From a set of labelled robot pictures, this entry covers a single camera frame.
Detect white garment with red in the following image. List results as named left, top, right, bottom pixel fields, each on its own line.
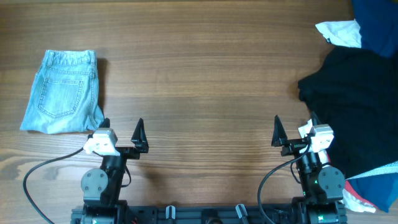
left=341, top=180, right=376, bottom=213

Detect right black cable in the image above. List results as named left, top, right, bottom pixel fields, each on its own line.
left=257, top=136, right=313, bottom=224

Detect white garment top right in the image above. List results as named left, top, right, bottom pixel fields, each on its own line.
left=315, top=20, right=362, bottom=48

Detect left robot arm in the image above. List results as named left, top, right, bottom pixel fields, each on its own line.
left=71, top=118, right=149, bottom=224

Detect navy blue garment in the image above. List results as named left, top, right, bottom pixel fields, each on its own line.
left=352, top=0, right=397, bottom=57

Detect folded light blue jeans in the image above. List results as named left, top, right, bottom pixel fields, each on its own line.
left=20, top=50, right=104, bottom=134

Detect black cable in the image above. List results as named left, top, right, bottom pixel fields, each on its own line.
left=22, top=147, right=85, bottom=224
left=257, top=136, right=313, bottom=224

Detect left black cable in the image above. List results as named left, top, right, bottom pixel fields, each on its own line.
left=22, top=147, right=85, bottom=224

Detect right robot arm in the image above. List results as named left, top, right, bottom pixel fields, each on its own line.
left=271, top=114, right=347, bottom=223

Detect black shorts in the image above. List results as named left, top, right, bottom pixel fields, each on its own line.
left=298, top=47, right=397, bottom=178

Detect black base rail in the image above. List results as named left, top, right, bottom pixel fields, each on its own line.
left=70, top=203, right=348, bottom=224

